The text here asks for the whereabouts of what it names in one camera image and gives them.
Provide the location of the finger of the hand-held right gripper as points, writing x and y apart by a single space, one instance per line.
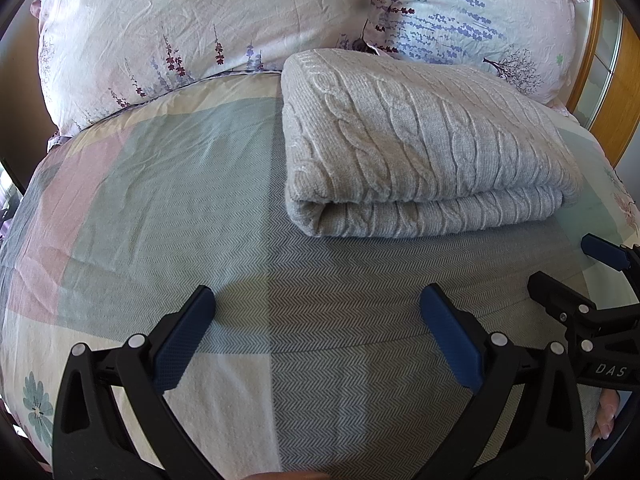
606 252
552 296

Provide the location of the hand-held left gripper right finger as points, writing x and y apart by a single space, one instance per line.
449 336

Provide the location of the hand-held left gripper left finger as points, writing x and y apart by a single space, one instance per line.
186 332

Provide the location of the person's right hand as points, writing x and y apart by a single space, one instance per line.
606 412

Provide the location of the pastel patchwork bed quilt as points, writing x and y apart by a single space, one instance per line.
175 220

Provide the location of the wooden framed headboard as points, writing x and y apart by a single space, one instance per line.
617 75

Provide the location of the pale blue floral pillow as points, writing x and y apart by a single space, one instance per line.
475 15

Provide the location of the pink floral pillow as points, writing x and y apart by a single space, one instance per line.
200 30

